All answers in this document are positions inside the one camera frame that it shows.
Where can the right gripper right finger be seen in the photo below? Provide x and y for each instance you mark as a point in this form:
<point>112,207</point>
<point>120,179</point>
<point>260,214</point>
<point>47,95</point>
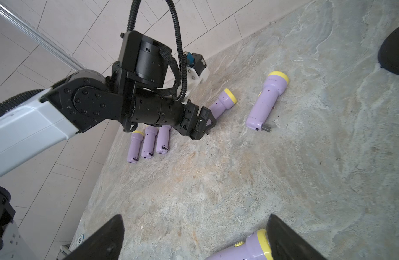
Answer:
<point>286,244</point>

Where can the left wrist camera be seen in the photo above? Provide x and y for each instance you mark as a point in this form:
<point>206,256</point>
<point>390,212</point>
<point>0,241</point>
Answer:
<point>197,73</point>

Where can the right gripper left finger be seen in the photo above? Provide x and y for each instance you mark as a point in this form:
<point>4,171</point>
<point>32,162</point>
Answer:
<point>105,244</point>

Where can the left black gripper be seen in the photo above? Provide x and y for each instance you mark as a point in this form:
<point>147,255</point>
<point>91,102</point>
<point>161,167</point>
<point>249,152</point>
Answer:
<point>149,108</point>

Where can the white round floor sticker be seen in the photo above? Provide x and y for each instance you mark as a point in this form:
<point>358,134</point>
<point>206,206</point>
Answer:
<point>80,239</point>

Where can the purple flashlight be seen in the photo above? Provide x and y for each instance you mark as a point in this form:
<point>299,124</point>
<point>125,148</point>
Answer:
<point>162,145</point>
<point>135,146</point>
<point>225,101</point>
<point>273,87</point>
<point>255,247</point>

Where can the purple flashlight horizontal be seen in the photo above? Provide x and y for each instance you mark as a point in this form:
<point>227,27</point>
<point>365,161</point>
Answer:
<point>149,142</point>

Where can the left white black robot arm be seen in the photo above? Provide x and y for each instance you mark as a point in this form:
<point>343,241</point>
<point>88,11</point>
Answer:
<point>147,86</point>

